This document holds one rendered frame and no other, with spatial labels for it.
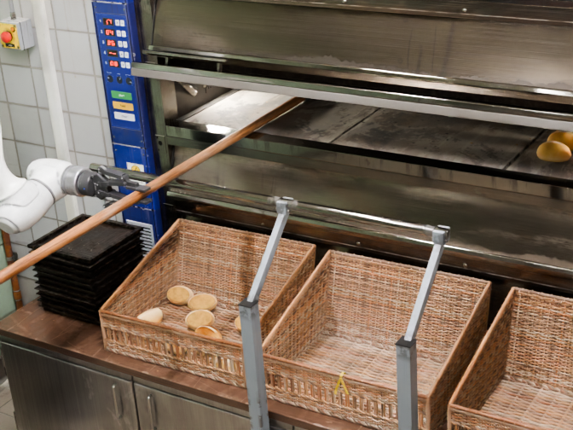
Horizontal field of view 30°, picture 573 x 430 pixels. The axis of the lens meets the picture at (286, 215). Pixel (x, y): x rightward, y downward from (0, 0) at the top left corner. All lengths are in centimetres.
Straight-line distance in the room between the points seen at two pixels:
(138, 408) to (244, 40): 122
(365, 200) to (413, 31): 57
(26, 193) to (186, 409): 83
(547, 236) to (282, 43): 98
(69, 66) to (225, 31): 71
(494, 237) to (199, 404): 103
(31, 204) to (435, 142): 124
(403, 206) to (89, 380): 118
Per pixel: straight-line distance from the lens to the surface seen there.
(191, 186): 319
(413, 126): 350
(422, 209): 326
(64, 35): 386
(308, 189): 344
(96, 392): 363
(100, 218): 296
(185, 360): 336
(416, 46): 308
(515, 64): 297
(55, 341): 366
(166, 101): 367
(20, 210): 317
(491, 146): 333
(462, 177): 315
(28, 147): 418
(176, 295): 372
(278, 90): 317
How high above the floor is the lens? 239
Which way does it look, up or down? 25 degrees down
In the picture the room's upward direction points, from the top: 4 degrees counter-clockwise
